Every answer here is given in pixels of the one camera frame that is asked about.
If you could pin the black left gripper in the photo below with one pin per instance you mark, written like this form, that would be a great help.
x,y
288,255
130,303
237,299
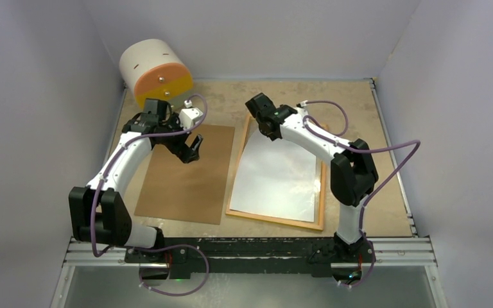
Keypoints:
x,y
186,153

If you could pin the yellow wooden picture frame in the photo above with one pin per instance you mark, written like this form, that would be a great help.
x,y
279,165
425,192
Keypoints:
x,y
280,223

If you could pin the brown frame backing board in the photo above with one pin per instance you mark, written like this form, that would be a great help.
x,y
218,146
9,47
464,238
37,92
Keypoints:
x,y
192,192

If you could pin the building and sky photo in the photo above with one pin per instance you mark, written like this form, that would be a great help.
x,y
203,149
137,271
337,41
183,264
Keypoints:
x,y
276,178

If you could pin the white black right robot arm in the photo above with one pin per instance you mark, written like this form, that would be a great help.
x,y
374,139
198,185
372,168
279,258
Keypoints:
x,y
353,173

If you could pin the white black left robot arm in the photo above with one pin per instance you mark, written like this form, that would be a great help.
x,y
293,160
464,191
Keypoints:
x,y
99,215

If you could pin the white orange yellow drawer cabinet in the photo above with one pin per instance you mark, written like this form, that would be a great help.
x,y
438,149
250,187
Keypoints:
x,y
152,70

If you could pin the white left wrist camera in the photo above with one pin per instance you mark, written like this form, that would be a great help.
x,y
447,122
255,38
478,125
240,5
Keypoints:
x,y
190,118

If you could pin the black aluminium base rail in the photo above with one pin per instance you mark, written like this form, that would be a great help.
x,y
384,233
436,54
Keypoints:
x,y
315,256

